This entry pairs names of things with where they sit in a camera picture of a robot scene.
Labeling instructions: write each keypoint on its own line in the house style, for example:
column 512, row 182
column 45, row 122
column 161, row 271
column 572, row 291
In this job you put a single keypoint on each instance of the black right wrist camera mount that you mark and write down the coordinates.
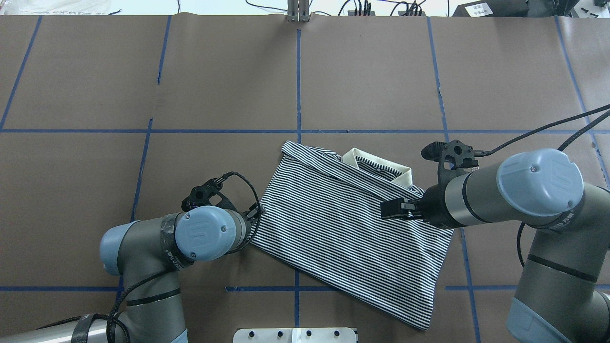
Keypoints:
column 454, row 159

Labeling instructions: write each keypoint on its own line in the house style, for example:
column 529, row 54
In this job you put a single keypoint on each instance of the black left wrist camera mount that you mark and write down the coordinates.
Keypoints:
column 207, row 194

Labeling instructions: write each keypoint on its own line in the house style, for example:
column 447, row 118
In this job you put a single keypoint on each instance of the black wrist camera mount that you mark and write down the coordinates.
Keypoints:
column 454, row 159
column 207, row 194

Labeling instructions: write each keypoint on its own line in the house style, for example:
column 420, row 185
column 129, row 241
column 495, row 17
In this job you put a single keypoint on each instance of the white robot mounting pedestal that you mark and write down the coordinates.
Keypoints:
column 297, row 335

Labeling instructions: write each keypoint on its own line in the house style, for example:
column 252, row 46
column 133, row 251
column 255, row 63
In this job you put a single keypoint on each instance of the striped polo shirt white collar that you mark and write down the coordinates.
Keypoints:
column 322, row 216

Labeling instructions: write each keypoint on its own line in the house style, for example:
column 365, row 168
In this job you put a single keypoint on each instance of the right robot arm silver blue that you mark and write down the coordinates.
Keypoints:
column 556, row 300

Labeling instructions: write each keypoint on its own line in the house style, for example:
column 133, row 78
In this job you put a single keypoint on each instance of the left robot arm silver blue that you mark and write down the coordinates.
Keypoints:
column 148, row 255

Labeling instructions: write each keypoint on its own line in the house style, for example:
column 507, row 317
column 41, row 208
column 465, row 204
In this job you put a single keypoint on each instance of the aluminium frame post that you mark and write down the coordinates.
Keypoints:
column 298, row 10

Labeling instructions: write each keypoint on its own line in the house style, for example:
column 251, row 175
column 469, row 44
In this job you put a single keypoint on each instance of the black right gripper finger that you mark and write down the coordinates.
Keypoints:
column 397, row 209

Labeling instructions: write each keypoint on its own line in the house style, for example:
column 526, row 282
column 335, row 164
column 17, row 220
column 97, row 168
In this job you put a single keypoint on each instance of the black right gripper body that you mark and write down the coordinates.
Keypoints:
column 432, row 206

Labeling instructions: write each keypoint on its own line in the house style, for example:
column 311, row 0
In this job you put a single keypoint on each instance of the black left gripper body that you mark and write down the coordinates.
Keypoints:
column 251, row 226

